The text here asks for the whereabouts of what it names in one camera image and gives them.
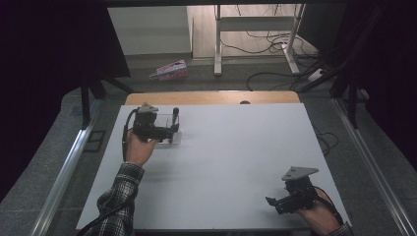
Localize person's left hand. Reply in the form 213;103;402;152
125;129;160;167

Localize dark curtain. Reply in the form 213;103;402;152
0;0;132;202
296;0;417;163

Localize person's right hand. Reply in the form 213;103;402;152
296;189;341;235

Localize thick black makeup brush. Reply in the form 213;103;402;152
171;106;181;127

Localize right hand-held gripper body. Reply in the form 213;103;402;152
280;166;320;212

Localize left hand-held gripper black cable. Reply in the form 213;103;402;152
77;107;140;236

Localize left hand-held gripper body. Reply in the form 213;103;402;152
132;101;165;143

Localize black floor plate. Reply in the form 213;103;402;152
83;130;106;153

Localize black floor cables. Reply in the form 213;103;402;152
219;4;328;92

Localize right hand-held gripper black cable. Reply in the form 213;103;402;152
313;186;344;227

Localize aluminium floor rail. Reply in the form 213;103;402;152
30;99;102;236
332;97;417;236

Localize black metal stand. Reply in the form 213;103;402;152
80;70;136;130
296;6;385;130

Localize white desk frame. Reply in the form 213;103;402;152
213;4;306;78

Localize pink printed packet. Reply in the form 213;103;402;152
149;59;190;82

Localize white power strip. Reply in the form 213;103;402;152
307;68;326;83

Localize hand-held gripper black cable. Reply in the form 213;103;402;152
77;107;140;236
313;186;344;227

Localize white cabinet panel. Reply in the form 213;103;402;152
107;6;194;56

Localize wooden table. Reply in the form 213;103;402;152
125;90;301;106

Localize thin black looped cable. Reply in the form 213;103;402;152
314;130;339;157

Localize clear acrylic organizer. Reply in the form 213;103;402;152
152;112;183;146

